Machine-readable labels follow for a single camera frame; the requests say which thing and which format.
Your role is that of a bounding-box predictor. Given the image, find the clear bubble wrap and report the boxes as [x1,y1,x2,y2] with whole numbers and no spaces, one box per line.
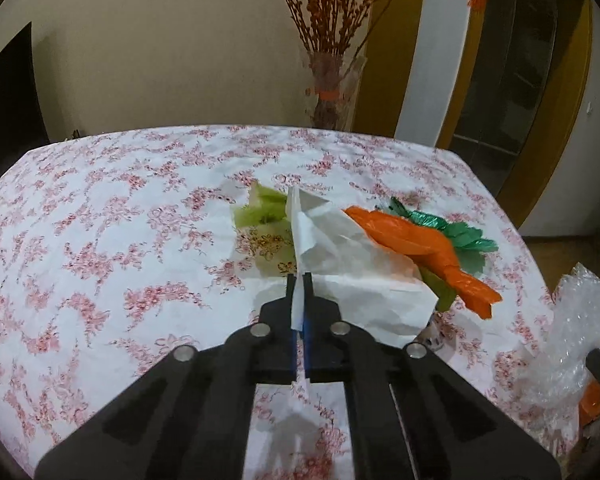
[522,262,600,411]

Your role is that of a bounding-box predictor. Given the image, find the light green plastic bag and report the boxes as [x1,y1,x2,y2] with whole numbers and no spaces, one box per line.
[235,225,301,281]

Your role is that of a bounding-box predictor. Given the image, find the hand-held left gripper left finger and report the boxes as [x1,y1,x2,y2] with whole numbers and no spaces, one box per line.
[34,272,301,480]

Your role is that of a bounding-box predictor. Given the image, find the green foil wrapper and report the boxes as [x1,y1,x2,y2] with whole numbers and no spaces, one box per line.
[377,196,498,273]

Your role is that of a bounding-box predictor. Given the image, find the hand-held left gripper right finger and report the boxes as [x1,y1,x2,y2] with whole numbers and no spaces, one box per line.
[300,271,561,480]

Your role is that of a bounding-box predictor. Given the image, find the floral tablecloth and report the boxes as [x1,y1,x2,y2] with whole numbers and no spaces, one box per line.
[0,125,566,480]

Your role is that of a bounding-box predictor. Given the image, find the dark panel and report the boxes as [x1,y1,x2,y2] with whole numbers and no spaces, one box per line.
[0,20,51,187]

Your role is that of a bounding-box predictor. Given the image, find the small patterned wrapper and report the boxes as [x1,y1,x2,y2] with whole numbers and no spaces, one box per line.
[420,317,448,352]

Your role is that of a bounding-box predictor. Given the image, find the white plastic bag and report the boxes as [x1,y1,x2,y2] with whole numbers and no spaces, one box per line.
[286,186,440,395]

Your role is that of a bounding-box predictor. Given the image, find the glass vase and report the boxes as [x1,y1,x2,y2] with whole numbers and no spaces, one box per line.
[302,50,368,131]

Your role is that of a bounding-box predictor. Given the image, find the wooden wall trim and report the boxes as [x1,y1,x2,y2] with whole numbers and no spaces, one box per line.
[352,0,431,137]

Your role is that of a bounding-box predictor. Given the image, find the orange plastic bag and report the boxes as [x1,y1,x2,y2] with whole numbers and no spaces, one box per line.
[344,206,503,320]
[577,330,600,428]

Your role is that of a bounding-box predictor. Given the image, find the wooden glass door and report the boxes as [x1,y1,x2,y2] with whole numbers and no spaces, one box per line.
[437,0,596,233]

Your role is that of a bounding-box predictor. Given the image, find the red decorative branches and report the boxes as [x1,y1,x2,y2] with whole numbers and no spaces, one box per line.
[257,0,416,56]

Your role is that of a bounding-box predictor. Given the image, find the light green wrapper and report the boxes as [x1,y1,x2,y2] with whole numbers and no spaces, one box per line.
[232,182,291,233]
[419,267,463,312]

